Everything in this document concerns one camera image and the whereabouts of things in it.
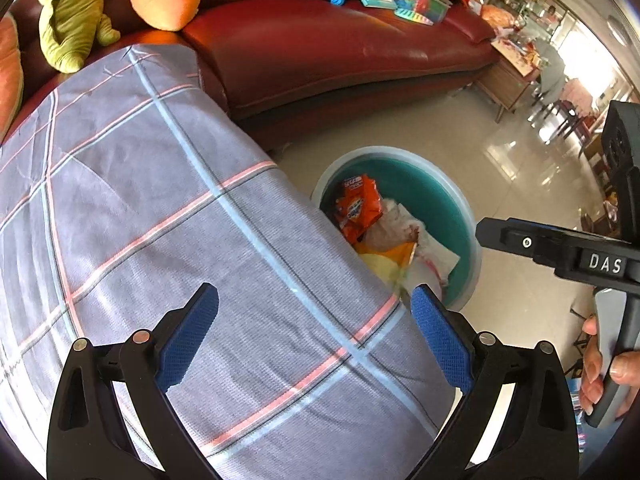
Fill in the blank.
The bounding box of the red snack wrapper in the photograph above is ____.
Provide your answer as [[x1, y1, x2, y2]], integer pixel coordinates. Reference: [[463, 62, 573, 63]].
[[334, 174, 385, 246]]

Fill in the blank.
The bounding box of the yellow wrapper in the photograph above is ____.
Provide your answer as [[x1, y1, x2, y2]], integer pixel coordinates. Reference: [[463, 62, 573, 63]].
[[357, 252, 401, 286]]

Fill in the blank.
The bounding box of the orange snack packet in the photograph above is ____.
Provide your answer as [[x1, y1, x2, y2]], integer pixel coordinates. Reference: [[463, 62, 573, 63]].
[[367, 240, 418, 268]]

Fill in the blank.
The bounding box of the pink rabbit plush pillow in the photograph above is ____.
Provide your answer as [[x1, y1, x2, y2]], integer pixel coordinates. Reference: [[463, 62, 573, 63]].
[[0, 12, 25, 143]]

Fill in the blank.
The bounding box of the white plastic wrapper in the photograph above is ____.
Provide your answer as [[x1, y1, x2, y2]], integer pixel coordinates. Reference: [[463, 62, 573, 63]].
[[365, 197, 426, 256]]

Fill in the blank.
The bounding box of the white paper towel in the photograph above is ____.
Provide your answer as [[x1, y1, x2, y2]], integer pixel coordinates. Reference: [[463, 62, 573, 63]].
[[405, 220, 461, 301]]

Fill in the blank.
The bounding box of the person's right hand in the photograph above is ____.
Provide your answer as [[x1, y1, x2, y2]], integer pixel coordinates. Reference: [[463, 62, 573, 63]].
[[580, 312, 640, 418]]

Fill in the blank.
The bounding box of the dark red leather sofa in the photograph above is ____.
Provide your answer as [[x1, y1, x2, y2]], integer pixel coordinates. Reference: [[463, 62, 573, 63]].
[[10, 0, 503, 153]]

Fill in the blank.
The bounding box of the teal plastic basin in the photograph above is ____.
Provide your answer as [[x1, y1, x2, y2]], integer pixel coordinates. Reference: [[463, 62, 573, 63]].
[[311, 146, 483, 311]]

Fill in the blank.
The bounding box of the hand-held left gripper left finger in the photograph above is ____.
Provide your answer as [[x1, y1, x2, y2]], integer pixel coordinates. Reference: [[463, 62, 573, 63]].
[[46, 282, 221, 480]]

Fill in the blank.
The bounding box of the green plush toy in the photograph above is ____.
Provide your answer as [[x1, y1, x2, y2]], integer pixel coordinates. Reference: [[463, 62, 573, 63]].
[[38, 0, 122, 73]]

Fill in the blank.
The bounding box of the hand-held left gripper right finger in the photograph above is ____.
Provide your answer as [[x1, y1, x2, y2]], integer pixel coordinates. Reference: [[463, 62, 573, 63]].
[[410, 283, 581, 480]]

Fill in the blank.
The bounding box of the purple plaid blanket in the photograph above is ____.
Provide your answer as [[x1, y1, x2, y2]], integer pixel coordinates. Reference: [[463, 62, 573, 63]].
[[0, 45, 456, 471]]

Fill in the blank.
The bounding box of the wooden side table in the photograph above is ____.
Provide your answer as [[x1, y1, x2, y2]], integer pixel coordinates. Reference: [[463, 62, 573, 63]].
[[475, 42, 543, 123]]

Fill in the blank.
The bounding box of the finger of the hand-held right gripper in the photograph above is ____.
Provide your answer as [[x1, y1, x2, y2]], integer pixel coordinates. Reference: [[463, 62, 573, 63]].
[[507, 216, 626, 246], [475, 216, 568, 273]]

